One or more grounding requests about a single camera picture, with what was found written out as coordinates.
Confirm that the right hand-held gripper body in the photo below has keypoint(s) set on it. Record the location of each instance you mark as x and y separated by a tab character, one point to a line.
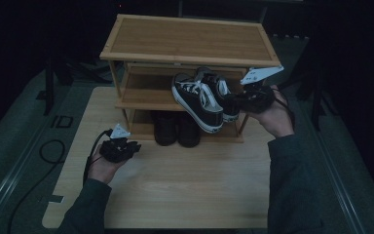
256	99

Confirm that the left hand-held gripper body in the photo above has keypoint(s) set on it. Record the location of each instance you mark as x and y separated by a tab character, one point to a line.
116	151

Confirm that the black and white sneaker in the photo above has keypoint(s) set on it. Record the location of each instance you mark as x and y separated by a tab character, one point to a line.
229	104
201	107

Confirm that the black shoe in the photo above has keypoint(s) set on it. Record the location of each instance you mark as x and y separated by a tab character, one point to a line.
165	131
189	133

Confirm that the wooden shoe rack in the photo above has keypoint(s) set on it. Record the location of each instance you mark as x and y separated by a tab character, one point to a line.
188	40

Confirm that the person's left hand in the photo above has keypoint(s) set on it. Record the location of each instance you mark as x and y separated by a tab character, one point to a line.
104	170

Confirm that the person's right hand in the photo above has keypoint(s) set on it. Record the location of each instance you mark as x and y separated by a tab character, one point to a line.
274	120

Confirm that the black metal stand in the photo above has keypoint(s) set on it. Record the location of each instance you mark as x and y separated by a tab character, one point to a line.
316	104
48	94

